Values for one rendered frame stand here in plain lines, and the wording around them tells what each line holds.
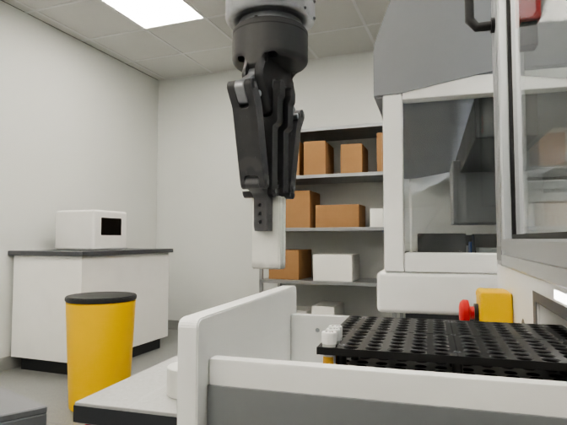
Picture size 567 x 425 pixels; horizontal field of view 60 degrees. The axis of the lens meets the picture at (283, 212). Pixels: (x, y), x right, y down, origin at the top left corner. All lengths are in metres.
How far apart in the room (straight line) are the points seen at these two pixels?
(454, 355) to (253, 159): 0.23
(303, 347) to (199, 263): 4.80
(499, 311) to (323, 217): 3.71
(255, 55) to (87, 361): 2.75
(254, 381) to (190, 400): 0.05
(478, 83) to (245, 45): 0.94
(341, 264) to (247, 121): 3.91
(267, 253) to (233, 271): 4.76
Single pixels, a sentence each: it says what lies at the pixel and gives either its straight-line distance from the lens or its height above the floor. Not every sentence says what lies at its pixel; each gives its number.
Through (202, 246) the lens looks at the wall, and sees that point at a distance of 5.39.
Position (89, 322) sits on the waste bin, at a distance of 3.05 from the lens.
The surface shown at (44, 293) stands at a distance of 4.08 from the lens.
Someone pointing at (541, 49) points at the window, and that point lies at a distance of 0.69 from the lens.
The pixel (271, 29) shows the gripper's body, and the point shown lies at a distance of 0.48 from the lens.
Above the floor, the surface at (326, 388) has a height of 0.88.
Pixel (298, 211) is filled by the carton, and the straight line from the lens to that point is 4.48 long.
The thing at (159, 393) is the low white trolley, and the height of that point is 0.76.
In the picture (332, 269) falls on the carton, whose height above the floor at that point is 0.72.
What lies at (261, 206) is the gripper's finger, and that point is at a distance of 0.47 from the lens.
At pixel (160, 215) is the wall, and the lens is 5.69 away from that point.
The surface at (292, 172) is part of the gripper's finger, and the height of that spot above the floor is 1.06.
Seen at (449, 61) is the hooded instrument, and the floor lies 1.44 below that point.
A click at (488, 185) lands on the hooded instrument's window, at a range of 1.33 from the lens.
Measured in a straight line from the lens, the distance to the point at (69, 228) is 4.28.
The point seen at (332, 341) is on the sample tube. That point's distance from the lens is 0.42.
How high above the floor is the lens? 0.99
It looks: 3 degrees up
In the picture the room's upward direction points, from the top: straight up
